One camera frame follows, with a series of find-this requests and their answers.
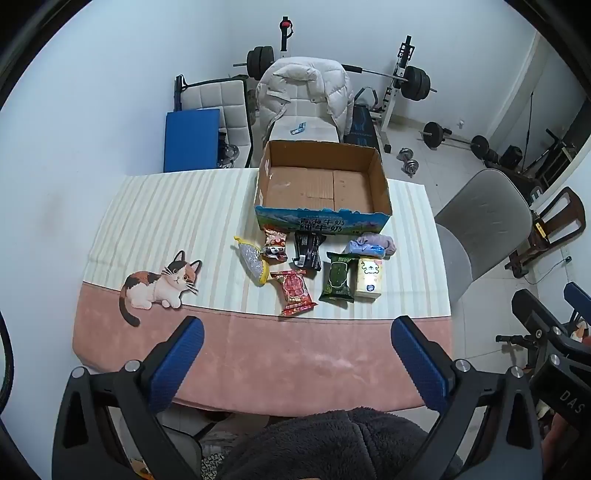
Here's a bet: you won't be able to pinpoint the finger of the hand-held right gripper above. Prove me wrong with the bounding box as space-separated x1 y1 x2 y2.
564 282 591 324
512 289 571 342

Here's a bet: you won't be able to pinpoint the clear blue plastic pack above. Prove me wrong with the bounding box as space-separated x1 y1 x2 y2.
347 238 387 258

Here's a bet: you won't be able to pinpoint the green snack packet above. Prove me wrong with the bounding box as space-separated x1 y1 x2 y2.
319 251 359 304

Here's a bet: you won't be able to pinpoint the brown wooden chair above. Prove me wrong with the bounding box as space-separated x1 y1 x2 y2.
505 186 587 278

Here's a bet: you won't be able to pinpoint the white padded chair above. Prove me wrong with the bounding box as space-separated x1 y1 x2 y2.
267 95 345 145

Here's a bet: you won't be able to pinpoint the black snack packet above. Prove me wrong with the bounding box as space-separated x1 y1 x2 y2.
293 231 327 271

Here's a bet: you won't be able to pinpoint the yellow mesh scrubber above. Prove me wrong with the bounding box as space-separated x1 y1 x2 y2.
235 236 270 286

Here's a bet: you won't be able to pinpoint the grey shell chair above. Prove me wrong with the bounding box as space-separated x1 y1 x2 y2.
434 168 533 306

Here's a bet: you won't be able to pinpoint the small barbell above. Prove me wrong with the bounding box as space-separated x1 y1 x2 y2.
419 121 491 160

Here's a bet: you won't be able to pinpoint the large red snack packet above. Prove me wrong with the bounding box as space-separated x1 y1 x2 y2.
270 270 319 317

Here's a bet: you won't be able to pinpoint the small red snack packet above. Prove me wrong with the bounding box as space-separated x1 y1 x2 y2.
261 230 288 264

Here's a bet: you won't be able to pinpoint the person's right hand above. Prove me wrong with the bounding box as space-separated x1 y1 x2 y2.
541 412 591 464

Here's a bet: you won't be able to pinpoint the cardboard box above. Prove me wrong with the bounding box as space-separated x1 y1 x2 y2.
254 140 393 241

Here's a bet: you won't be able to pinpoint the white quilted chair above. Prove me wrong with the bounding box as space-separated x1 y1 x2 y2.
174 74 256 169

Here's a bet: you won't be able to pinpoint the barbell with black plates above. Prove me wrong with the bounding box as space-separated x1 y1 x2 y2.
233 45 438 101

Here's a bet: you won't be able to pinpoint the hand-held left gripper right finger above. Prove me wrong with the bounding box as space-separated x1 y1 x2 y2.
390 315 543 480

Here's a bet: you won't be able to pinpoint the striped cat-print tablecloth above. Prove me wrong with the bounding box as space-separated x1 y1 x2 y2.
73 168 455 414

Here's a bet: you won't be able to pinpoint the chrome weight plates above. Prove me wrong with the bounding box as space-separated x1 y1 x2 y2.
217 143 242 169

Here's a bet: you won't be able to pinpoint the person's dark fleece clothing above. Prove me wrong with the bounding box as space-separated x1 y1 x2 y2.
216 406 463 480

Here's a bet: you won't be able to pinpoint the cream tissue pack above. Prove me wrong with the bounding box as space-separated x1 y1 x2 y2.
353 258 386 296

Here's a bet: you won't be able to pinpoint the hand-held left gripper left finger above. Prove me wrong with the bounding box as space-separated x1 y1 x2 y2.
52 316 206 480

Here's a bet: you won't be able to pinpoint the blue folded mat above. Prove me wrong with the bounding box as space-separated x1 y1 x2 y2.
163 108 222 173

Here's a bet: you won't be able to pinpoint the white puffer jacket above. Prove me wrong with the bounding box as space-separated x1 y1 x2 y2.
256 58 354 140

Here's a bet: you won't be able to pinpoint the mauve cloth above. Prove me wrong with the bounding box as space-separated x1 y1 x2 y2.
358 233 397 257

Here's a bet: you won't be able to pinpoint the black cable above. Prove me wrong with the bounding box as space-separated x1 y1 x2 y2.
0 311 16 418

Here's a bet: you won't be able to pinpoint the black weight bench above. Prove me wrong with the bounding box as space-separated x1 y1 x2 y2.
343 87 385 151

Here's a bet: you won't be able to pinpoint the white barbell rack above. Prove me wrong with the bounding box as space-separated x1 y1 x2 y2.
277 16 416 154

